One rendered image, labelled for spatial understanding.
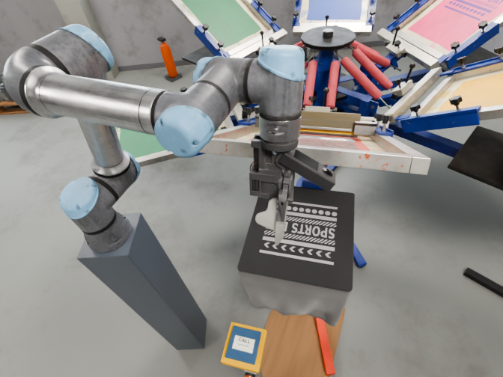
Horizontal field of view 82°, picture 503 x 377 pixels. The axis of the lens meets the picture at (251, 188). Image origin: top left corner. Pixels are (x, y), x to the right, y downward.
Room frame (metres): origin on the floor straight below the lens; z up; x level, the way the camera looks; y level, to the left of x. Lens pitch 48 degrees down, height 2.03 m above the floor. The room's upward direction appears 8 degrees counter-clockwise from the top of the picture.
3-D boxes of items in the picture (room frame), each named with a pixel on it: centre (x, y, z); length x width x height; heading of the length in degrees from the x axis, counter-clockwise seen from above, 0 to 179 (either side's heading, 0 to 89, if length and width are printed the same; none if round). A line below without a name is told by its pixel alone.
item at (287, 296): (0.49, -0.11, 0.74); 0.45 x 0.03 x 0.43; 70
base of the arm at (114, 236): (0.63, 0.52, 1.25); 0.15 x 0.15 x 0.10
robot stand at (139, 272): (0.63, 0.52, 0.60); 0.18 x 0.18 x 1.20; 85
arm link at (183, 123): (0.49, 0.26, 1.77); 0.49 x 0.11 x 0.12; 62
